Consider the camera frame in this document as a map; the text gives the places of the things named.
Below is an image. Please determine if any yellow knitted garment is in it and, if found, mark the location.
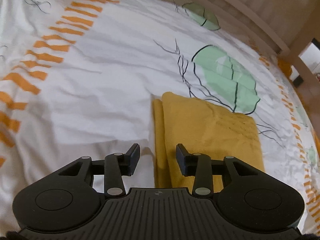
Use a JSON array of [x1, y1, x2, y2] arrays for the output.
[[152, 92, 264, 190]]

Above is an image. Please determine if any white leaf-patterned duvet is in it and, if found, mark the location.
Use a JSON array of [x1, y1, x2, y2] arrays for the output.
[[1, 0, 319, 234]]

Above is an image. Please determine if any white wooden bed frame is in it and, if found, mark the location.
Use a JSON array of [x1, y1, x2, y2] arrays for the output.
[[139, 0, 320, 106]]

